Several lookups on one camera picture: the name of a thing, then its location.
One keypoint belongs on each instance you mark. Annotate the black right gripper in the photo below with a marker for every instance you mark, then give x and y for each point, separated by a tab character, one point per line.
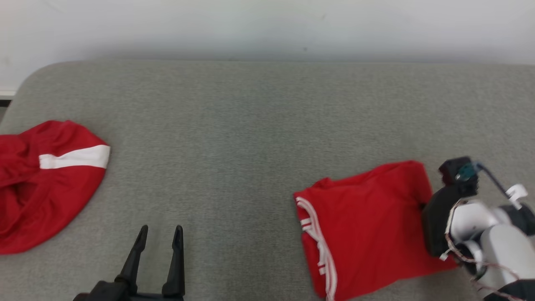
436	217

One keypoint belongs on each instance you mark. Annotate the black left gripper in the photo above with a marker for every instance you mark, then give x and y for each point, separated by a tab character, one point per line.
104	292

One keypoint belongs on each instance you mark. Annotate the red jersey with white stripes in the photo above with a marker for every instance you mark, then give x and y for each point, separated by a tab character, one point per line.
368	221

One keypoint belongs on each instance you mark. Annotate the red garment with white band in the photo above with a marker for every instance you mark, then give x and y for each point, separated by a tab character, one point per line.
50	200

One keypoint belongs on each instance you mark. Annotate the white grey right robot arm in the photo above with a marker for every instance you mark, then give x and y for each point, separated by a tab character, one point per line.
501	246

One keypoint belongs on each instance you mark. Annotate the grey fabric sofa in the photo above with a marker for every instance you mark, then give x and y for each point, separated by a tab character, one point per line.
234	146

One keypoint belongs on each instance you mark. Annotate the white baseboard strip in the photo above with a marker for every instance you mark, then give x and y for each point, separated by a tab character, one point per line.
6	94

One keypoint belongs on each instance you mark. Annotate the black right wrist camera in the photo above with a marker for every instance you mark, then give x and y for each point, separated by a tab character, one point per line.
450	169

